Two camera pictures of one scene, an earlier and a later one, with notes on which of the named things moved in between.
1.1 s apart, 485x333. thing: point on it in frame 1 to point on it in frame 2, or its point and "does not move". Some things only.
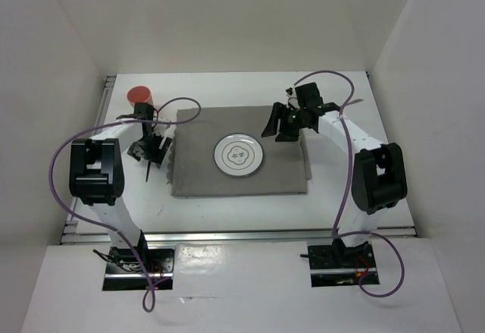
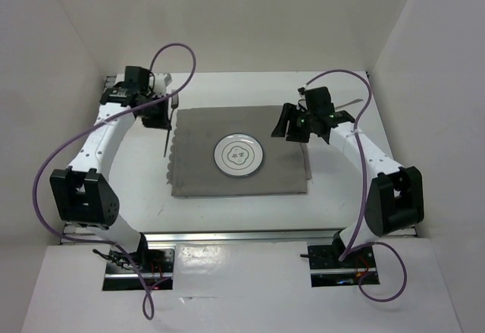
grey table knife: x=355 y=102 does not move
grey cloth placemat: x=192 y=170 does not move
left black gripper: x=136 y=152 to x=164 y=120
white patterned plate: x=238 y=155 does not move
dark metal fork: x=148 y=171 to x=174 y=102
